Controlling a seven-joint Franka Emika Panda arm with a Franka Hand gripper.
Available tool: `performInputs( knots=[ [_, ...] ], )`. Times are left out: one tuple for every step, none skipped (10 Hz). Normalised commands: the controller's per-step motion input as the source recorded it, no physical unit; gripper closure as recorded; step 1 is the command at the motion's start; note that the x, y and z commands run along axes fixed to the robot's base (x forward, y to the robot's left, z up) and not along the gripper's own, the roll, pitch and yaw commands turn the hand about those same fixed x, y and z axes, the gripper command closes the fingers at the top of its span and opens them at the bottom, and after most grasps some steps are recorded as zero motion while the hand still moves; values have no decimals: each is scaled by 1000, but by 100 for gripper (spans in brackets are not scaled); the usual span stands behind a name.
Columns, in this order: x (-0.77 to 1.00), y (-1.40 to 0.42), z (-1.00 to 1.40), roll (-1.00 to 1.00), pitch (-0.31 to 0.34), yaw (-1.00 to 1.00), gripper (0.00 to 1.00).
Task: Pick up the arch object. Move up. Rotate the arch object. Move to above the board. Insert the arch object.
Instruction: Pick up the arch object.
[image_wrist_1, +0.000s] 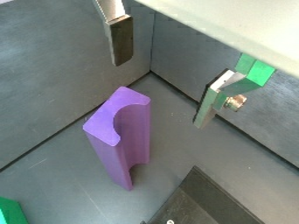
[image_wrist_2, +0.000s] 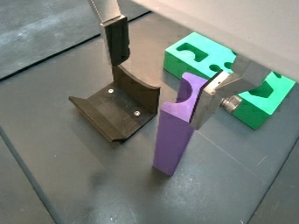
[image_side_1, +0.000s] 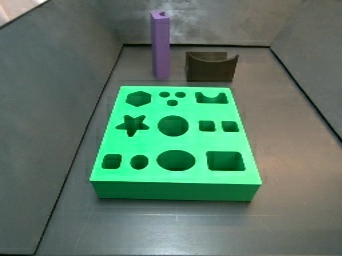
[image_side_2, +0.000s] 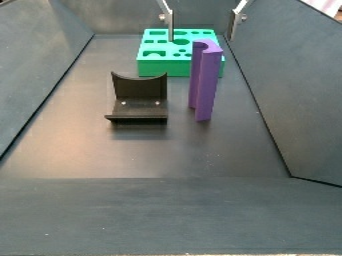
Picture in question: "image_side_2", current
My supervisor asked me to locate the black curved holder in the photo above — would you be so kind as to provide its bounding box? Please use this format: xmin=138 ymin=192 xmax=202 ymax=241
xmin=105 ymin=72 xmax=169 ymax=122

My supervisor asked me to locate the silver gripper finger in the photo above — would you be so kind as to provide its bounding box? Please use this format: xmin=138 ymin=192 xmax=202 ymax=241
xmin=157 ymin=0 xmax=174 ymax=42
xmin=228 ymin=0 xmax=249 ymax=41

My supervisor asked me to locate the green foam shape board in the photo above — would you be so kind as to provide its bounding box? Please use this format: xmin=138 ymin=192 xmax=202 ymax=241
xmin=137 ymin=28 xmax=220 ymax=77

